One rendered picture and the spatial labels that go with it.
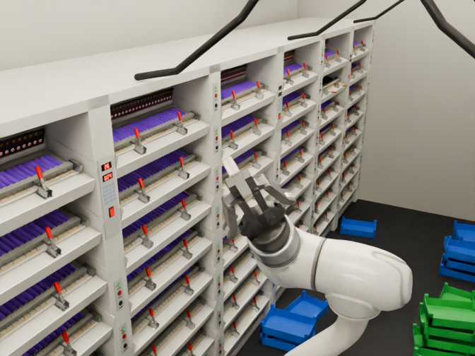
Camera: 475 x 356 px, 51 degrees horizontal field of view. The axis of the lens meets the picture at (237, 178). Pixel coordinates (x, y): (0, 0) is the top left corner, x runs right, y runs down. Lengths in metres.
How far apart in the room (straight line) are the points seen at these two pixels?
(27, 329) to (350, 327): 0.98
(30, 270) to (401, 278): 1.03
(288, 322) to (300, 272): 2.33
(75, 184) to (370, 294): 0.98
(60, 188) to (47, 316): 0.40
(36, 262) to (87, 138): 0.39
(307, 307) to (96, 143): 2.29
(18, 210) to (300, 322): 2.19
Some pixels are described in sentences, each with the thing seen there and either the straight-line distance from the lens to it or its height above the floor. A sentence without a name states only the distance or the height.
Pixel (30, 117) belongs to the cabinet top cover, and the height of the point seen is 1.75.
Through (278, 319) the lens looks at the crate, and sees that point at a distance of 3.26.
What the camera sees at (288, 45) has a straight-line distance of 2.84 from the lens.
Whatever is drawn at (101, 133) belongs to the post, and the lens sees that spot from 1.60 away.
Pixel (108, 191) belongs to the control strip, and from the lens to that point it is 1.65.
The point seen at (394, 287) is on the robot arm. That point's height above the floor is 1.59.
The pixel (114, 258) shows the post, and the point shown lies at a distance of 1.77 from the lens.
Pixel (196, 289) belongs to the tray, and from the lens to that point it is 2.36.
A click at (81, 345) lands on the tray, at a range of 1.83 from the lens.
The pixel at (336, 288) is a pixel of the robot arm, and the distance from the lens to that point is 0.92.
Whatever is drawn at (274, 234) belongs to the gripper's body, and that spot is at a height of 1.69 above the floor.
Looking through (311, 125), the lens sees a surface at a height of 1.15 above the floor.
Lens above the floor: 2.08
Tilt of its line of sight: 22 degrees down
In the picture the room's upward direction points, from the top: straight up
